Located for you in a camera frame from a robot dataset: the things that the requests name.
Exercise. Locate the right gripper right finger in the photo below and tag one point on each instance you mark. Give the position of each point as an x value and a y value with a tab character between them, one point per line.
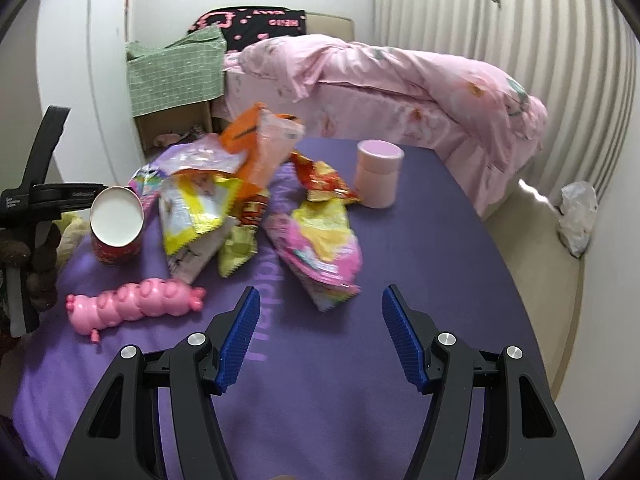
523	434

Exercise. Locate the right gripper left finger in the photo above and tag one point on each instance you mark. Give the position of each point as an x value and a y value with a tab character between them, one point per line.
117	435

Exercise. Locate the red paper cup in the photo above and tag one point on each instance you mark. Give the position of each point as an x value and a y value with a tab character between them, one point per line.
116	224

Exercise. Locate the yellow white snack bag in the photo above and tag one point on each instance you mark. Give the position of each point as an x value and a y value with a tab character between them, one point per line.
195	216

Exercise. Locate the purple pastel snack bag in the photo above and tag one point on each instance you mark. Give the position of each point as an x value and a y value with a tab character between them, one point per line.
205	154

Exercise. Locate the green small snack bag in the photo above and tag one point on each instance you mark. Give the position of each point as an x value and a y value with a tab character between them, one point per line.
239	247

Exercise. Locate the orange snack bag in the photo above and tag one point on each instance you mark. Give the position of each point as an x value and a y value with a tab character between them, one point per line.
267	139

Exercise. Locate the pink yellow snack bag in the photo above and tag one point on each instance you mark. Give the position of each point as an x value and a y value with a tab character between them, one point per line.
317	244

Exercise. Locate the red wrapper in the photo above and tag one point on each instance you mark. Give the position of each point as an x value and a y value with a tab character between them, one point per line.
321	181

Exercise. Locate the yellow trash bag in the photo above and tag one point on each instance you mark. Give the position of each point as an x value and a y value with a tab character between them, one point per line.
73	230

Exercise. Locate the person's left hand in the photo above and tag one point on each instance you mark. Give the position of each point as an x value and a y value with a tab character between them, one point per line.
38	264

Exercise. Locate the pink slippers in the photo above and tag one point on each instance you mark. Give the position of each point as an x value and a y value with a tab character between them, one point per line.
171	138

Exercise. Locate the wooden bedside shelf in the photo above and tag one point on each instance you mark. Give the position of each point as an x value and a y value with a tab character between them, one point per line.
173	120

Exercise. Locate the purple mat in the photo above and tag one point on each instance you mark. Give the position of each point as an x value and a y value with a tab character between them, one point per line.
319	395

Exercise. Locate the green checkered cloth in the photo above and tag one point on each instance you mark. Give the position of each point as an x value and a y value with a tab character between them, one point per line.
188	71

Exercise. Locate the white plastic bag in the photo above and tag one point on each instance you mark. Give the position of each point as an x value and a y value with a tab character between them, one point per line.
578	214

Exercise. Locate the black pink pillow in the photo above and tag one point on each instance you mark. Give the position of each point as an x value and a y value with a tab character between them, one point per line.
242	26

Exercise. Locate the pink cylindrical jar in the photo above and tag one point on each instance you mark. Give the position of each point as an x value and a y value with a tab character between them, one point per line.
377	172

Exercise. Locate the pink floral duvet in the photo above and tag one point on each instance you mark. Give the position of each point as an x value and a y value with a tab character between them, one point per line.
485	101

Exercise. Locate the bed with pink sheet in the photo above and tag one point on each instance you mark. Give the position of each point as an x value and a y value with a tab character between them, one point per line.
341	112

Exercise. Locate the beige striped curtain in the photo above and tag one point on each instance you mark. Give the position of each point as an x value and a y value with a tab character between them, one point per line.
578	56

